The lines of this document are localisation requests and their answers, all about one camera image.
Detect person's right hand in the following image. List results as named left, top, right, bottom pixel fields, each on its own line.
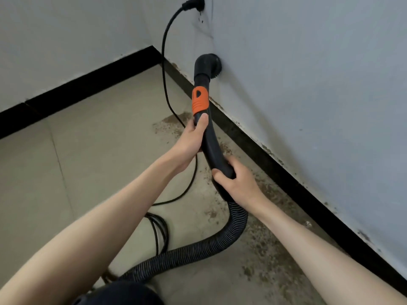
left=211, top=154, right=271, bottom=220

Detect person's left hand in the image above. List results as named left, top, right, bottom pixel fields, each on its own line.
left=167, top=112, right=211, bottom=177

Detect brown sawdust dirt patch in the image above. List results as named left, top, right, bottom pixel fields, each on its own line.
left=153, top=111, right=344, bottom=305

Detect black vacuum hose with handle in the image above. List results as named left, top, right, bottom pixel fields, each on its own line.
left=121, top=53, right=249, bottom=283

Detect black power cable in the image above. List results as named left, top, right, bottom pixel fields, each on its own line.
left=102, top=0, right=206, bottom=283

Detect person's left forearm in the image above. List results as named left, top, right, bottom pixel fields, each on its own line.
left=0, top=158, right=182, bottom=305

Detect person's right forearm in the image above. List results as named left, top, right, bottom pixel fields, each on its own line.
left=256, top=201, right=407, bottom=305

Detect tiled floor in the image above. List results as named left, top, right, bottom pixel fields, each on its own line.
left=0, top=63, right=347, bottom=305

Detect person's black trousers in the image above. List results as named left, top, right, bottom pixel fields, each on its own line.
left=73, top=279, right=165, bottom=305

